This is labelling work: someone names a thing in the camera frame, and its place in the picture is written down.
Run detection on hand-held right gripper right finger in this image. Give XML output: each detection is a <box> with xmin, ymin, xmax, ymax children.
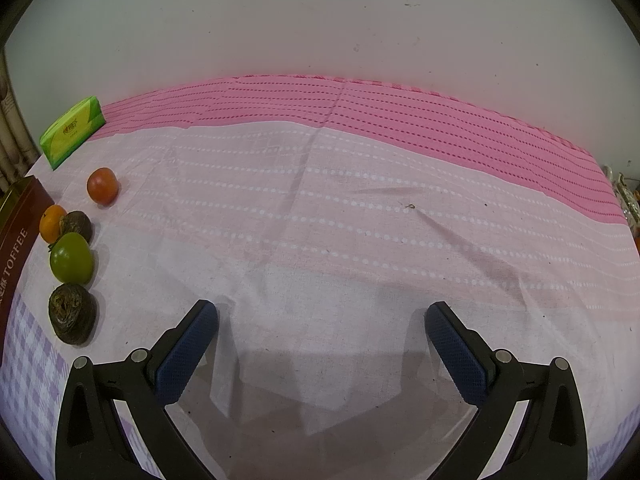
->
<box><xmin>425</xmin><ymin>301</ymin><xmax>588</xmax><ymax>480</ymax></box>

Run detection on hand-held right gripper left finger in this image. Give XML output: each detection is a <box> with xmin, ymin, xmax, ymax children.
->
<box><xmin>55</xmin><ymin>300</ymin><xmax>219</xmax><ymax>480</ymax></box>

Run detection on dark brown dried fruit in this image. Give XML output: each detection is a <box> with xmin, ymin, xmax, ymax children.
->
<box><xmin>48</xmin><ymin>283</ymin><xmax>98</xmax><ymax>346</ymax></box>
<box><xmin>59</xmin><ymin>210</ymin><xmax>93</xmax><ymax>243</ymax></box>

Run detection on green tomato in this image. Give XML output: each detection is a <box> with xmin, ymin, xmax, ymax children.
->
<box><xmin>49</xmin><ymin>232</ymin><xmax>95</xmax><ymax>285</ymax></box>

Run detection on small red tomato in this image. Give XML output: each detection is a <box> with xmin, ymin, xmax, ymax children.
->
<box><xmin>86</xmin><ymin>167</ymin><xmax>120</xmax><ymax>206</ymax></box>

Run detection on small orange tangerine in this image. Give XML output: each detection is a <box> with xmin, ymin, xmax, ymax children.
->
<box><xmin>39</xmin><ymin>204</ymin><xmax>68</xmax><ymax>243</ymax></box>

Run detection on gold and maroon tin box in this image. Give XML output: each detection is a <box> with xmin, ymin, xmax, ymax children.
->
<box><xmin>0</xmin><ymin>175</ymin><xmax>55</xmax><ymax>321</ymax></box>

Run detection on pink purple checked tablecloth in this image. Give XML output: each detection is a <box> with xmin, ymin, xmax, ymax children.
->
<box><xmin>0</xmin><ymin>74</ymin><xmax>640</xmax><ymax>480</ymax></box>

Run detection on small clutter pile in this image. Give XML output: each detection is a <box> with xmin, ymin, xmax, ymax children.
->
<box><xmin>602</xmin><ymin>162</ymin><xmax>640</xmax><ymax>253</ymax></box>

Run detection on green tissue pack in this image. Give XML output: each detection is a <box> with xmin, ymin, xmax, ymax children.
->
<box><xmin>39</xmin><ymin>95</ymin><xmax>106</xmax><ymax>170</ymax></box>

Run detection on beige wall pipes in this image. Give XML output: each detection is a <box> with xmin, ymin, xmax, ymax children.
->
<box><xmin>0</xmin><ymin>55</ymin><xmax>31</xmax><ymax>191</ymax></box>

